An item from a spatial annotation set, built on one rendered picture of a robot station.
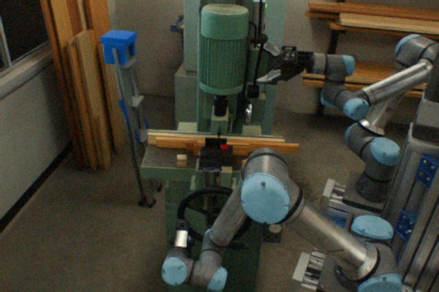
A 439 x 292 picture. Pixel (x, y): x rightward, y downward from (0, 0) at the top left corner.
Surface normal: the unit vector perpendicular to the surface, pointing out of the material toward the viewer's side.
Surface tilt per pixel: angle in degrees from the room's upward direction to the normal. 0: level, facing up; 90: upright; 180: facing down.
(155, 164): 0
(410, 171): 90
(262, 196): 85
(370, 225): 7
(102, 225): 0
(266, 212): 85
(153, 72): 90
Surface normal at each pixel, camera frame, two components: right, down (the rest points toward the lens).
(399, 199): -0.40, 0.47
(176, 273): 0.01, 0.05
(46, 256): 0.05, -0.84
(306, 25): -0.14, 0.52
